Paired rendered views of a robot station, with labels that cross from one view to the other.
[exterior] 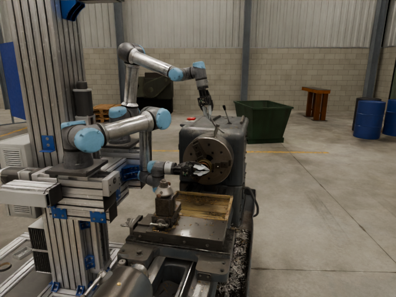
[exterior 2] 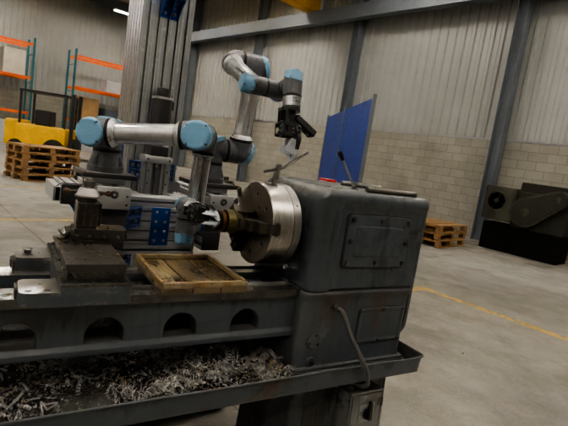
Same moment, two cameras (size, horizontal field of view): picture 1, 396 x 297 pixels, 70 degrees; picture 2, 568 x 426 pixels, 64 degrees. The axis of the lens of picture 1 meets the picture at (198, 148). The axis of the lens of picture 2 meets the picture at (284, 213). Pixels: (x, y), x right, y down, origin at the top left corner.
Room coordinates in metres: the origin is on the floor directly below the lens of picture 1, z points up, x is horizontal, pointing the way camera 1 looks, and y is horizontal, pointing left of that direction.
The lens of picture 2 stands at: (0.55, -1.35, 1.36)
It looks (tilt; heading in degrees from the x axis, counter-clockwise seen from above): 7 degrees down; 45
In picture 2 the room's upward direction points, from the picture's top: 9 degrees clockwise
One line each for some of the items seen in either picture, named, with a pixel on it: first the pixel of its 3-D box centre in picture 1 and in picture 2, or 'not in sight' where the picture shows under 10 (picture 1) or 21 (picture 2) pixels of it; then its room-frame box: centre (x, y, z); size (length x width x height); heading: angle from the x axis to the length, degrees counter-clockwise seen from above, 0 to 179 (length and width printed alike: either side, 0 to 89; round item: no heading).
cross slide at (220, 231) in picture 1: (178, 229); (84, 252); (1.13, 0.09, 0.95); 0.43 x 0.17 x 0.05; 77
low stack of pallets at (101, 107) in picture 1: (107, 112); (434, 232); (9.38, 3.01, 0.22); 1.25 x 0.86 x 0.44; 1
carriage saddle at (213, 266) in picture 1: (178, 246); (68, 270); (1.08, 0.08, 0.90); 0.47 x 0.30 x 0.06; 77
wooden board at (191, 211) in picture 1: (198, 206); (188, 271); (1.47, -0.01, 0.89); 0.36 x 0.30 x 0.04; 77
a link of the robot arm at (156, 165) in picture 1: (157, 167); (187, 207); (1.59, 0.24, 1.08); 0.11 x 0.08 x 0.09; 76
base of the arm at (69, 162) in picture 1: (76, 155); (106, 160); (1.40, 0.62, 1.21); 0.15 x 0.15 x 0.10
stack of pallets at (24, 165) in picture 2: not in sight; (43, 162); (3.80, 9.40, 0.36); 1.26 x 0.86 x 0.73; 9
